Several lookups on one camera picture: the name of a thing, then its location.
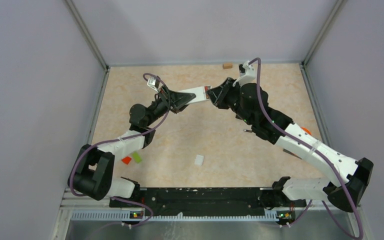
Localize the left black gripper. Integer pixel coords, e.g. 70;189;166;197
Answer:
145;85;197;127

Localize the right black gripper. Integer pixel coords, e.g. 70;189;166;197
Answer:
205;77;254;126

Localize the white remote control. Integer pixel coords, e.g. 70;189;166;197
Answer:
180;85;212;105

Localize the white battery cover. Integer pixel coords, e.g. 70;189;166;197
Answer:
194;154;205;166

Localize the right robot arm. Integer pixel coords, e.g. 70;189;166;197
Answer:
206;77;374;213

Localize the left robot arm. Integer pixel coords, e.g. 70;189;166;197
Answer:
67;86;209;207

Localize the brown wooden block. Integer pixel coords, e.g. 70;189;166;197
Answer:
222;62;233;70

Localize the green block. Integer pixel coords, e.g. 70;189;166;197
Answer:
131;152;142;164

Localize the red block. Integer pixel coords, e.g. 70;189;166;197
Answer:
121;156;132;165

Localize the orange tape roll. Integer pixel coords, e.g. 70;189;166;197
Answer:
301;127;312;135

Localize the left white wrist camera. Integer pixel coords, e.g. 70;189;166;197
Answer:
145;76;163;93

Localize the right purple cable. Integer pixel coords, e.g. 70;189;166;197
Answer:
247;57;364;240

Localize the purple cable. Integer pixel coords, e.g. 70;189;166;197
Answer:
68;72;171;198
247;57;364;240

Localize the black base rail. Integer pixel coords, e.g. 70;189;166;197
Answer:
109;186;307;220

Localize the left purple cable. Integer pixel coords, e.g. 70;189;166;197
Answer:
68;72;171;198

